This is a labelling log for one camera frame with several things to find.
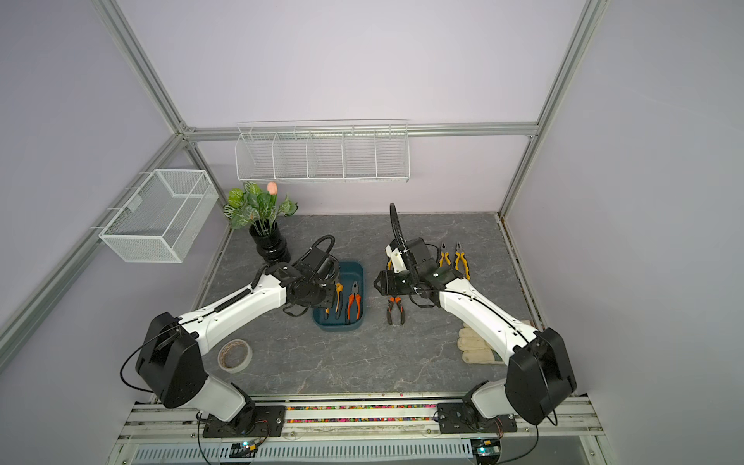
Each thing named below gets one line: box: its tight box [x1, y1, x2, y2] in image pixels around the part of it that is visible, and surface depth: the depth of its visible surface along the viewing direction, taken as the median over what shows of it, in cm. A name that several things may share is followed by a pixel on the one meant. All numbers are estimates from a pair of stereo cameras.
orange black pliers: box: [387, 295, 405, 325], surface depth 95 cm
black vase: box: [248, 218, 292, 265], surface depth 99 cm
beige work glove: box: [457, 322, 506, 366], surface depth 86 cm
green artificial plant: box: [222, 181, 300, 237], surface depth 91 cm
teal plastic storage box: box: [312, 260, 366, 332], surface depth 93 cm
